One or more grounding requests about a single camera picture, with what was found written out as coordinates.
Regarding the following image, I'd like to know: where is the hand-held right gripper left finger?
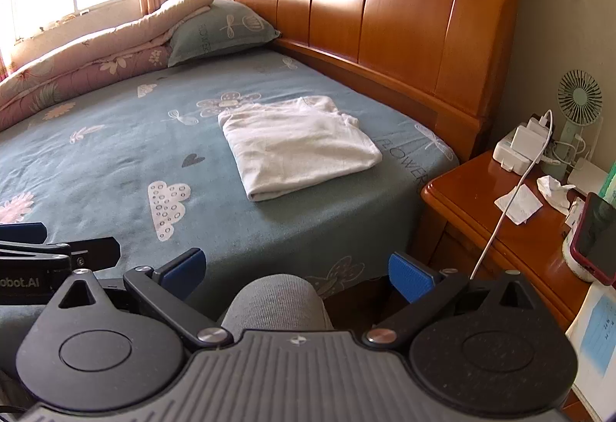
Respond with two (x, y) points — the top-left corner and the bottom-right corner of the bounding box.
(58, 248), (232, 350)

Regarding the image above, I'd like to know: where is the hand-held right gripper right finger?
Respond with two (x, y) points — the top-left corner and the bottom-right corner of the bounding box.
(362, 251), (547, 350)

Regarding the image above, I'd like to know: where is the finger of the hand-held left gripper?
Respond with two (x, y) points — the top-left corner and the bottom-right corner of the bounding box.
(0, 236), (122, 270)
(0, 222), (47, 244)

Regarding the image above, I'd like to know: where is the white long-sleeve shirt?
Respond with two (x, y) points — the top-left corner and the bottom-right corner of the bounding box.
(218, 95), (383, 203)

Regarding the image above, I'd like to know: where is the wooden nightstand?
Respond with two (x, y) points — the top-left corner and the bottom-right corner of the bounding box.
(415, 150), (616, 422)

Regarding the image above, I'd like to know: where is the white paper slip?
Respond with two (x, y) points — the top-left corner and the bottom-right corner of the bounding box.
(494, 185), (542, 225)

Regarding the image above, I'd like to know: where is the white socket block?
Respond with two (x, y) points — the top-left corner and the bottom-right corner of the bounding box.
(492, 133), (547, 175)

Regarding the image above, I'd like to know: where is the white round phone stand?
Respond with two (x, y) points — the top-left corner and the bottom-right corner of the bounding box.
(562, 234), (598, 283)

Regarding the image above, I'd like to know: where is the crumpled white tissue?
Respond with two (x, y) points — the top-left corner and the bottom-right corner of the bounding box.
(536, 175), (578, 215)

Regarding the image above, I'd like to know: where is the white plug adapter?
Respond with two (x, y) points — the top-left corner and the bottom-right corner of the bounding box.
(510, 114), (555, 159)

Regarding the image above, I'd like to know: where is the red-cased smartphone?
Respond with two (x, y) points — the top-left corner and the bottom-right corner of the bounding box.
(570, 192), (616, 286)

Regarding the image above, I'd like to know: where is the folded pink floral quilt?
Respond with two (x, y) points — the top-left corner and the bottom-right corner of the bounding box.
(0, 0), (217, 131)

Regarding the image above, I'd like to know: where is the white paper packet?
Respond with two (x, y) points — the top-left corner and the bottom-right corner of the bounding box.
(565, 282), (616, 422)

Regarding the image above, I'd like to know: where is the flat white box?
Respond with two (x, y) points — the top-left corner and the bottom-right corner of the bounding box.
(568, 157), (609, 196)

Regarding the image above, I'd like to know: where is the green packet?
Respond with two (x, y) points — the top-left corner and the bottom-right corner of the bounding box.
(601, 159), (616, 207)

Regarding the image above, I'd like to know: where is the green ribbed round object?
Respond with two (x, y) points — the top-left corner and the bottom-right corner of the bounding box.
(541, 68), (604, 177)

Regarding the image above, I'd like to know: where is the green printed pillow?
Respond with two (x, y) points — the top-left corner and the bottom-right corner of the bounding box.
(166, 0), (281, 68)

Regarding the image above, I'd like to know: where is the wooden headboard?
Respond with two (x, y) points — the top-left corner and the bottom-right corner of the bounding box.
(224, 0), (542, 163)

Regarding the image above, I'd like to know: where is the white cable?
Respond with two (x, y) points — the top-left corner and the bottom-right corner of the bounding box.
(470, 110), (554, 279)

